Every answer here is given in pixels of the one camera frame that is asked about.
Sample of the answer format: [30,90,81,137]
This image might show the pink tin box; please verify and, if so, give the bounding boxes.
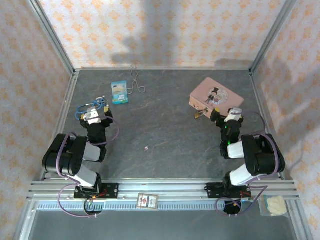
[189,76,245,118]

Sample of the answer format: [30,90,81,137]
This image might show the blue stethoscope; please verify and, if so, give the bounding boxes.
[75,96,111,121]

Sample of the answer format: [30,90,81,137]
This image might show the blue snack packet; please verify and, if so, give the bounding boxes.
[111,80,130,105]

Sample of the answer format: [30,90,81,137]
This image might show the printed card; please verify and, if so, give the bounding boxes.
[136,192,160,210]

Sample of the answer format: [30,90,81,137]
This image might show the clear bag of gloves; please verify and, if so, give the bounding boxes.
[259,195,288,217]

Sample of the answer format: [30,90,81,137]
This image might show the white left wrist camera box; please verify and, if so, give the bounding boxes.
[83,107,101,125]

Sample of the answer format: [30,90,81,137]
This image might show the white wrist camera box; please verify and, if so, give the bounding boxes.
[225,106,243,123]
[83,107,101,125]

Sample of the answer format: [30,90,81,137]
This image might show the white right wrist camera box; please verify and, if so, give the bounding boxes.
[225,106,243,123]

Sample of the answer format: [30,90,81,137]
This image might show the aluminium table side rail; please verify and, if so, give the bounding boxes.
[249,71,286,181]
[39,71,80,181]

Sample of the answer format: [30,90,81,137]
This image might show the metal wire tongs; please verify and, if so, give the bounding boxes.
[126,63,146,95]

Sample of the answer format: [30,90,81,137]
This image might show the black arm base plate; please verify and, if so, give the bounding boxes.
[74,183,120,200]
[206,182,252,200]

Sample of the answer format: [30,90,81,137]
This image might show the aluminium rear frame bar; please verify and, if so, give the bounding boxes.
[74,66,252,72]

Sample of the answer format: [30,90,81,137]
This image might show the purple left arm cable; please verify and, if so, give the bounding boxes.
[56,116,121,218]

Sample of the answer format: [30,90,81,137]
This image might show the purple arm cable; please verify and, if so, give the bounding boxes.
[56,116,121,218]
[215,111,280,217]

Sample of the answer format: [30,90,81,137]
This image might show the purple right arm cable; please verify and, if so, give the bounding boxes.
[215,111,280,217]

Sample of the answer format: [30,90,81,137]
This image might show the aluminium mounting rail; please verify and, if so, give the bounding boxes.
[27,178,300,201]

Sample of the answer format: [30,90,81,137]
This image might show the aluminium frame post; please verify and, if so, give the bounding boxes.
[26,0,76,75]
[249,0,298,75]

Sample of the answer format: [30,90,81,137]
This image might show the grey slotted cable duct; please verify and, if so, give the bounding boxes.
[36,201,291,211]

